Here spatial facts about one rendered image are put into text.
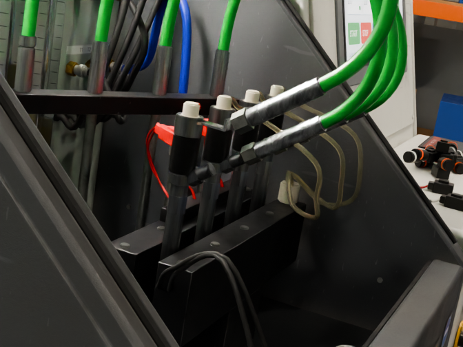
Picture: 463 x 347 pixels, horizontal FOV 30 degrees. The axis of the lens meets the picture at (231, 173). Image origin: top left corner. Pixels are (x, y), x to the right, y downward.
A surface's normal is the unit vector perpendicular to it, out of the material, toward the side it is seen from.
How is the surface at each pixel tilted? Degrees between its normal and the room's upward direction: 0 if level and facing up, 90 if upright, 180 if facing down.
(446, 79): 90
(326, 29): 76
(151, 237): 0
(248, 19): 90
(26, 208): 90
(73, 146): 90
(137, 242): 0
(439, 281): 0
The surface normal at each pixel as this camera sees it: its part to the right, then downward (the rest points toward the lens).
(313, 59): -0.40, 0.16
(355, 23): 0.91, 0.00
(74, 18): 0.90, 0.24
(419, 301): 0.16, -0.96
